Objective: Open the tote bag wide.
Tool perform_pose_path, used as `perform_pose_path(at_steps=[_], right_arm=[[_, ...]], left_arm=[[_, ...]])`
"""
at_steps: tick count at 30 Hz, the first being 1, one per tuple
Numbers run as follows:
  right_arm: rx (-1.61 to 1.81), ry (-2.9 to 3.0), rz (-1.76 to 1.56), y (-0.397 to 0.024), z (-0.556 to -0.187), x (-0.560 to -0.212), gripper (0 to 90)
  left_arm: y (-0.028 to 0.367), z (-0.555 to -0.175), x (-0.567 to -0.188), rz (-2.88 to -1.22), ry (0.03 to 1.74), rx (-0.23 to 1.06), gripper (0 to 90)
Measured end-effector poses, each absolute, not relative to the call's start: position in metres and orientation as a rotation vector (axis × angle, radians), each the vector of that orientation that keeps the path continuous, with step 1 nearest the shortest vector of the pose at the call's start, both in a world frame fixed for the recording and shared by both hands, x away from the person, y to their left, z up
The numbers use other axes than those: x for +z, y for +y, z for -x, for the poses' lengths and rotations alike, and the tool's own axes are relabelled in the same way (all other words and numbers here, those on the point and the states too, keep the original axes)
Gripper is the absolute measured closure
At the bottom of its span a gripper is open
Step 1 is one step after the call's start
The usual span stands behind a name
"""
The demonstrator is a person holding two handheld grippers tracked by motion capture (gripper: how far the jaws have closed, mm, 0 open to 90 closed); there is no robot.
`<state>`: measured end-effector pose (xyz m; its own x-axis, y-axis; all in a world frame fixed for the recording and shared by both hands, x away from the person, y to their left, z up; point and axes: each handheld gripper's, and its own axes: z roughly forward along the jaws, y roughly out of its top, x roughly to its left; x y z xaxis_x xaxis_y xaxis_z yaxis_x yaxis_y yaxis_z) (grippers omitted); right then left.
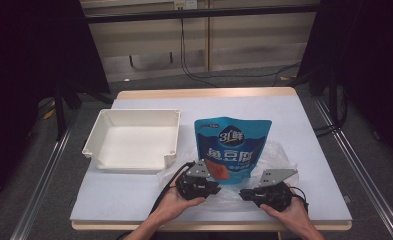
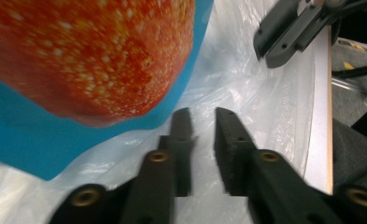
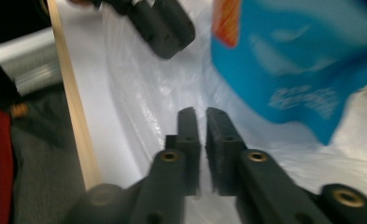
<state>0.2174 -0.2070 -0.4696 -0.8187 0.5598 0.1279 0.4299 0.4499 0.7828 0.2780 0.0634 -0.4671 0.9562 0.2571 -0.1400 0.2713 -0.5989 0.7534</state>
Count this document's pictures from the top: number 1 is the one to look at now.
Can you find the wooden table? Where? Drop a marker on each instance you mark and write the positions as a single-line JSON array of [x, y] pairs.
[[204, 92]]

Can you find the blue snack pouch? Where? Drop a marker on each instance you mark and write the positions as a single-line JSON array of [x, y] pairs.
[[232, 146]]

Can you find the pale table cover sheet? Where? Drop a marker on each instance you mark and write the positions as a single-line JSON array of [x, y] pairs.
[[284, 116]]

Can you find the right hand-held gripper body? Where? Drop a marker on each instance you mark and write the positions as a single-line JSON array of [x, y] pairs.
[[274, 196]]

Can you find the white wall outlet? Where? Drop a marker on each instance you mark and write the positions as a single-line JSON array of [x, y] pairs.
[[185, 4]]

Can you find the metal floor rail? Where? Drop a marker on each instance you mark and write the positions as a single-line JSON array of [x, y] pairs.
[[360, 173], [40, 186]]

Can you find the black metal stand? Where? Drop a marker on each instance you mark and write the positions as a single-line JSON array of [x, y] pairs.
[[60, 110], [333, 96]]

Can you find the person's right hand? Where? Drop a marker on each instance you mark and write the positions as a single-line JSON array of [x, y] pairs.
[[294, 215]]

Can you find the person's left hand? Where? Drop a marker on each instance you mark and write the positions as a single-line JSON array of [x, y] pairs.
[[174, 206]]

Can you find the dark curtain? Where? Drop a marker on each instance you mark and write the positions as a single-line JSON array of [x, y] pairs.
[[367, 66], [24, 66]]

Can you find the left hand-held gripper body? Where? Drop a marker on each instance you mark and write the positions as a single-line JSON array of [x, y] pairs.
[[190, 188]]

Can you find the clear plastic bag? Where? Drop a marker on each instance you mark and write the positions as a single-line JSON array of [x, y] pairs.
[[277, 156]]

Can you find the black horizontal bar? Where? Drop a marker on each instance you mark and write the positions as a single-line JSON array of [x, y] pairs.
[[197, 14]]

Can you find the yellow floor tape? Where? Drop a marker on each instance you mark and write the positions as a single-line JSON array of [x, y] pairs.
[[49, 113]]

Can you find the white plastic tray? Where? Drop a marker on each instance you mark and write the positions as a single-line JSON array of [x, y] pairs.
[[134, 143]]

